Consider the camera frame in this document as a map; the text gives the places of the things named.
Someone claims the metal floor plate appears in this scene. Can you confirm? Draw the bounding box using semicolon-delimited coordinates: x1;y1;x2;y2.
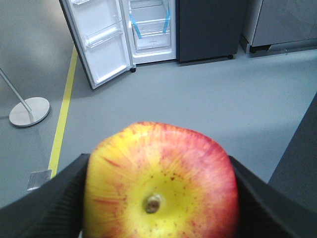
27;170;52;191

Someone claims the grey appliance cabinet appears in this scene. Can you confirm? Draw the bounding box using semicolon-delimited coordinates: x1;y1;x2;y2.
240;0;317;54

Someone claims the blue tape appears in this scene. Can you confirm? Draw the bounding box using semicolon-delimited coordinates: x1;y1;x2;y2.
162;0;170;34
130;14;142;39

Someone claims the red yellow apple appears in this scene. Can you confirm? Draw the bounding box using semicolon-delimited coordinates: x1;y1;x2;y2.
83;122;239;238

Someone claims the blue tape lower left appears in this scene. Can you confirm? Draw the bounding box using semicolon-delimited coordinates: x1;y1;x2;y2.
130;14;142;39

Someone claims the dark closed fridge door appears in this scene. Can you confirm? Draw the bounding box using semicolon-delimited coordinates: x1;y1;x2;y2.
176;0;247;63

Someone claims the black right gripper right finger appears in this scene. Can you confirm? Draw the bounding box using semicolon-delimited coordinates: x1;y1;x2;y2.
229;156;317;238

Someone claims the grey lamp stand base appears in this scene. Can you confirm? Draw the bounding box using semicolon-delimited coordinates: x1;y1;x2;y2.
0;68;51;128

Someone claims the open fridge door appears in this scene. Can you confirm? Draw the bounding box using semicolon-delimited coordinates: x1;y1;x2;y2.
59;0;133;90

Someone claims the clear middle door bin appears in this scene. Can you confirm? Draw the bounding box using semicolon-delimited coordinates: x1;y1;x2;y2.
84;21;123;49

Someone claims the fridge body interior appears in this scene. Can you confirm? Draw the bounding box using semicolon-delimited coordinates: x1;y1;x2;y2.
122;0;176;64

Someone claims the grey island counter cabinet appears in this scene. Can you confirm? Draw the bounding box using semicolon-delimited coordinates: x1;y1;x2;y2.
268;96;317;212

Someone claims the clear crisper drawer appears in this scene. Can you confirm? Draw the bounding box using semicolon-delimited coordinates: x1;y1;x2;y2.
137;19;169;38

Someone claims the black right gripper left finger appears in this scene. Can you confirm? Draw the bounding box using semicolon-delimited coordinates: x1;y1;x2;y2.
0;154;89;238

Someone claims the blue tape lower right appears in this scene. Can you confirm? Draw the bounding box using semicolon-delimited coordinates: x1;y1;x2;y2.
162;0;170;34

